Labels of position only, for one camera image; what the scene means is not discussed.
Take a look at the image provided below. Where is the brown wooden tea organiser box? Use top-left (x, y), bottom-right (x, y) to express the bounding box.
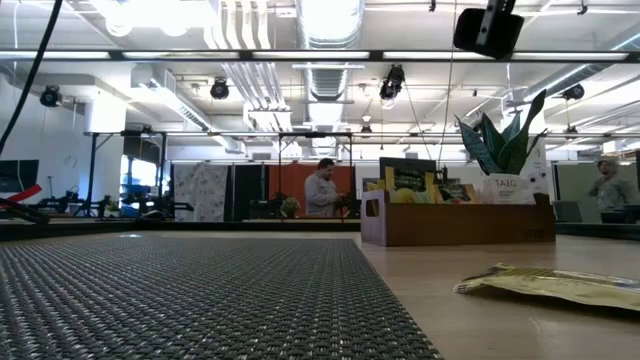
top-left (360, 188), bottom-right (557, 248)

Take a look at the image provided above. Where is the orange partition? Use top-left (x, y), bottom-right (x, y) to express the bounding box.
top-left (267, 162), bottom-right (357, 220)

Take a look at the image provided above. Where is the black partition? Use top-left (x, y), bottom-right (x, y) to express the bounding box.
top-left (232, 163), bottom-right (270, 221)

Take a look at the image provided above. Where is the white patterned curtain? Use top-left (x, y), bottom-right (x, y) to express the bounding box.
top-left (171, 162), bottom-right (230, 223)

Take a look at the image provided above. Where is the black ceiling spotlight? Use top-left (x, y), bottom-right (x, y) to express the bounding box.
top-left (38, 84), bottom-right (64, 109)
top-left (378, 63), bottom-right (407, 101)
top-left (208, 77), bottom-right (231, 101)
top-left (560, 82), bottom-right (586, 102)

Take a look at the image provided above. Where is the black beam with light strips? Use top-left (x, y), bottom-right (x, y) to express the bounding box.
top-left (0, 48), bottom-right (640, 65)

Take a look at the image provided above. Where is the snake plant in white pot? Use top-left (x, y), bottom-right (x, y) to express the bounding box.
top-left (454, 88), bottom-right (550, 177)

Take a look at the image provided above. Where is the grey woven placemat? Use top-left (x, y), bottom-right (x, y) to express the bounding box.
top-left (0, 234), bottom-right (444, 360)

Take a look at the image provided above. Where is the grey office chair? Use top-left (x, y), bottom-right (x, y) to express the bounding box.
top-left (553, 199), bottom-right (587, 225)

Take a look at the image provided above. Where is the grey partition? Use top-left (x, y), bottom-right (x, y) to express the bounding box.
top-left (551, 160), bottom-right (640, 225)

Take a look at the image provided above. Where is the red bar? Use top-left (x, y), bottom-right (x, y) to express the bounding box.
top-left (0, 183), bottom-right (45, 206)

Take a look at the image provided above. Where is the black aluminium rig frame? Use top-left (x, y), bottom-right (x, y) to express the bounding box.
top-left (0, 218), bottom-right (640, 243)

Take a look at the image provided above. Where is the background black rig frame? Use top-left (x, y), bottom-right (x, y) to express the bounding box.
top-left (82, 128), bottom-right (356, 221)

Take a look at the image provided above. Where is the thick black hanging cable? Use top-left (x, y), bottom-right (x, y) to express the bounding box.
top-left (0, 0), bottom-right (63, 157)

